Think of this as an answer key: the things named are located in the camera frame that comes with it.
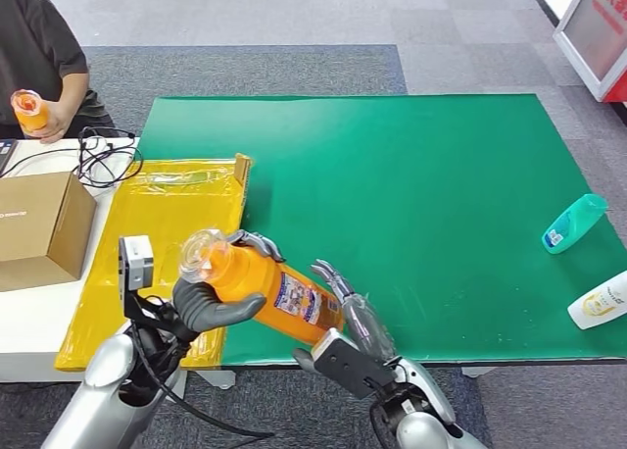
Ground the small orange bottle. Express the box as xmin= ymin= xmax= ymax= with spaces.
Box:
xmin=11 ymin=88 xmax=51 ymax=134

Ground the brown cardboard box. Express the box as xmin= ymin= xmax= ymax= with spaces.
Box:
xmin=0 ymin=170 xmax=97 ymax=293

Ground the white table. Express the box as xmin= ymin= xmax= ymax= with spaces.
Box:
xmin=0 ymin=137 xmax=189 ymax=402

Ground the tangled black cable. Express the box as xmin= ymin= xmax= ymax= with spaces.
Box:
xmin=73 ymin=125 xmax=144 ymax=189

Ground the orange bottle with clear cap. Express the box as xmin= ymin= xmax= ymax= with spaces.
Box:
xmin=178 ymin=227 xmax=346 ymax=347

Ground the dark laptop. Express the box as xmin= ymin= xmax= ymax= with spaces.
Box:
xmin=0 ymin=138 xmax=19 ymax=175

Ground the green table mat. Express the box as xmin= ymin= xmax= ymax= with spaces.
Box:
xmin=138 ymin=93 xmax=627 ymax=368

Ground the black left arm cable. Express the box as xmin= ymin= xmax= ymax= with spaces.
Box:
xmin=129 ymin=323 xmax=275 ymax=442

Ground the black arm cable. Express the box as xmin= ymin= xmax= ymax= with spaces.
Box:
xmin=368 ymin=400 xmax=407 ymax=449
xmin=129 ymin=323 xmax=275 ymax=442

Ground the white and red cabinet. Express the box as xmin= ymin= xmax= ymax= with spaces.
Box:
xmin=553 ymin=0 xmax=627 ymax=104

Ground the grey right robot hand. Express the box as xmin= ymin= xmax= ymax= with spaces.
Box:
xmin=293 ymin=259 xmax=398 ymax=374

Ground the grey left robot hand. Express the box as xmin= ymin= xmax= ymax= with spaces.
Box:
xmin=172 ymin=229 xmax=285 ymax=337

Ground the white bottle with gold print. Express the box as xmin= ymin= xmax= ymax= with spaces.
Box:
xmin=567 ymin=271 xmax=627 ymax=331

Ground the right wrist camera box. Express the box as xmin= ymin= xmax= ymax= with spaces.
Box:
xmin=311 ymin=328 xmax=390 ymax=401

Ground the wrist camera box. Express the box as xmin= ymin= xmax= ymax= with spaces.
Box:
xmin=118 ymin=235 xmax=155 ymax=293
xmin=311 ymin=328 xmax=390 ymax=401

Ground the thin black cable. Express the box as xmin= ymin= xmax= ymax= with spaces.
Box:
xmin=0 ymin=147 xmax=82 ymax=177

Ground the person's hand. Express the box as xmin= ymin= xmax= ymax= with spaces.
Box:
xmin=35 ymin=98 xmax=75 ymax=144

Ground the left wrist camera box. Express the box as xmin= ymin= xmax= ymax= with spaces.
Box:
xmin=118 ymin=235 xmax=155 ymax=293

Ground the person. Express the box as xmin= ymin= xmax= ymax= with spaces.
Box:
xmin=0 ymin=0 xmax=118 ymax=142

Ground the yellow taped cardboard tray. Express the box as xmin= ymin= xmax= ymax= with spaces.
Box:
xmin=55 ymin=152 xmax=253 ymax=373

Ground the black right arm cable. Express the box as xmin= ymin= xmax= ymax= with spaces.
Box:
xmin=368 ymin=400 xmax=407 ymax=449

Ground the teal bottle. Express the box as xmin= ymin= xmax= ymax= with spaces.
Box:
xmin=541 ymin=193 xmax=610 ymax=257

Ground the table with metal edge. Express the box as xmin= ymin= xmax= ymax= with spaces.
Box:
xmin=195 ymin=358 xmax=627 ymax=392

